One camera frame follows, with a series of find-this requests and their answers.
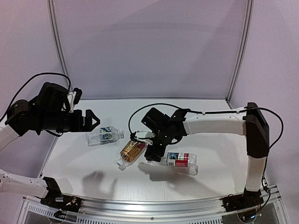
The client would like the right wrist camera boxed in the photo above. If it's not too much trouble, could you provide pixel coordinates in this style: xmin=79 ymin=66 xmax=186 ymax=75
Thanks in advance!
xmin=130 ymin=131 xmax=156 ymax=145

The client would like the right aluminium corner post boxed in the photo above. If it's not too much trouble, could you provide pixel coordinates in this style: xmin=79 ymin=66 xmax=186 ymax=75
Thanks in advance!
xmin=225 ymin=0 xmax=254 ymax=105

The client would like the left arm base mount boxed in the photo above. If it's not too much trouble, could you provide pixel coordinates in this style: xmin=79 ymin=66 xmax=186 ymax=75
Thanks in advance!
xmin=41 ymin=177 xmax=82 ymax=213

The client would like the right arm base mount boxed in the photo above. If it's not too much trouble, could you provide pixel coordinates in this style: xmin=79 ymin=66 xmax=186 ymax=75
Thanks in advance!
xmin=220 ymin=188 xmax=271 ymax=212

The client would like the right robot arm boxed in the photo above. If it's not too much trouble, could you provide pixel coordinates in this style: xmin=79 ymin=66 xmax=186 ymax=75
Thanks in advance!
xmin=131 ymin=103 xmax=270 ymax=198

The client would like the clear bottle blue label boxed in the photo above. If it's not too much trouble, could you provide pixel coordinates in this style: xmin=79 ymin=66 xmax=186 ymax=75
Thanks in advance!
xmin=85 ymin=126 xmax=124 ymax=147

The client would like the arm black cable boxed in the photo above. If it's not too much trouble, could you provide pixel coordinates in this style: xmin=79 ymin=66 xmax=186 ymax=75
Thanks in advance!
xmin=128 ymin=103 xmax=284 ymax=150
xmin=0 ymin=72 xmax=71 ymax=122

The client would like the gold red tea bottle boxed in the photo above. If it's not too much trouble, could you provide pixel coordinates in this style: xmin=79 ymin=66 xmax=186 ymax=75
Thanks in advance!
xmin=116 ymin=140 xmax=147 ymax=171

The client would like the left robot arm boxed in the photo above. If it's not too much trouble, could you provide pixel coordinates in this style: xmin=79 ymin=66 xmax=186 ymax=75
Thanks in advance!
xmin=0 ymin=82 xmax=100 ymax=199

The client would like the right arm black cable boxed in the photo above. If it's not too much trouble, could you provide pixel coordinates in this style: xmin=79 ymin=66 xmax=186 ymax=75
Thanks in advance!
xmin=128 ymin=103 xmax=284 ymax=150

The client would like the aluminium front rail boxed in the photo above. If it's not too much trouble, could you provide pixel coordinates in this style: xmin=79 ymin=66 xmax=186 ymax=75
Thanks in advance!
xmin=17 ymin=185 xmax=288 ymax=224

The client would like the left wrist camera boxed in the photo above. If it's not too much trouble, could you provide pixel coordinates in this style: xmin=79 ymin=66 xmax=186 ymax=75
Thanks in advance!
xmin=67 ymin=88 xmax=82 ymax=113

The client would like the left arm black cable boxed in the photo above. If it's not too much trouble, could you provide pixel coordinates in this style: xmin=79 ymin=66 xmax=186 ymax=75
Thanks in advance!
xmin=0 ymin=72 xmax=71 ymax=122

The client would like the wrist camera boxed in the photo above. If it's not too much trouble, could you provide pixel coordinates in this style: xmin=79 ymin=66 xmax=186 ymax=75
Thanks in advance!
xmin=67 ymin=88 xmax=82 ymax=113
xmin=130 ymin=131 xmax=156 ymax=145

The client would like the clear bottle red white label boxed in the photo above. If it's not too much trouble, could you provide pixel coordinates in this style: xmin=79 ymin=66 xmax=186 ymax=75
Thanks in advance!
xmin=152 ymin=152 xmax=198 ymax=176

